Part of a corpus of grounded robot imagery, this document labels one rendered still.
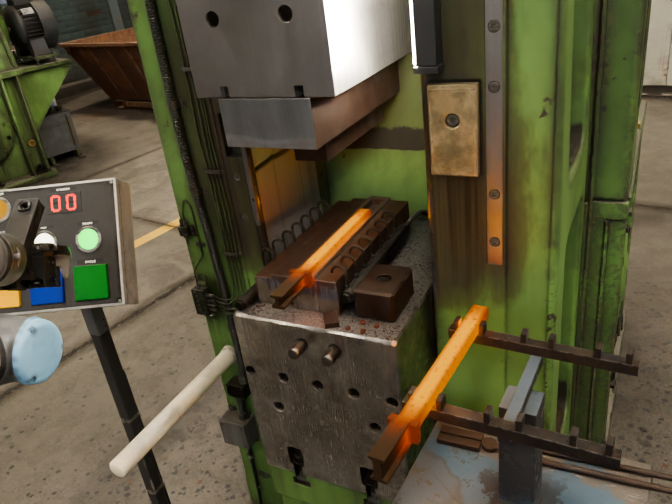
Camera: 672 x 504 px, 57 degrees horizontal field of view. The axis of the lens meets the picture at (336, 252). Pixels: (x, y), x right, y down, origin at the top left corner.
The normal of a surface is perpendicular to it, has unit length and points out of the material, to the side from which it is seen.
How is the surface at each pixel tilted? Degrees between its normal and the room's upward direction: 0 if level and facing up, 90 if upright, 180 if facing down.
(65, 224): 60
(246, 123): 90
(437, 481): 0
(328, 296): 90
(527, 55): 90
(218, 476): 0
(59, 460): 0
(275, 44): 90
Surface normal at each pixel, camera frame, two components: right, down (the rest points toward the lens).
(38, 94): 0.73, 0.23
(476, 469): -0.12, -0.88
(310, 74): -0.44, 0.45
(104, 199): -0.07, -0.05
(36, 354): 0.96, 0.05
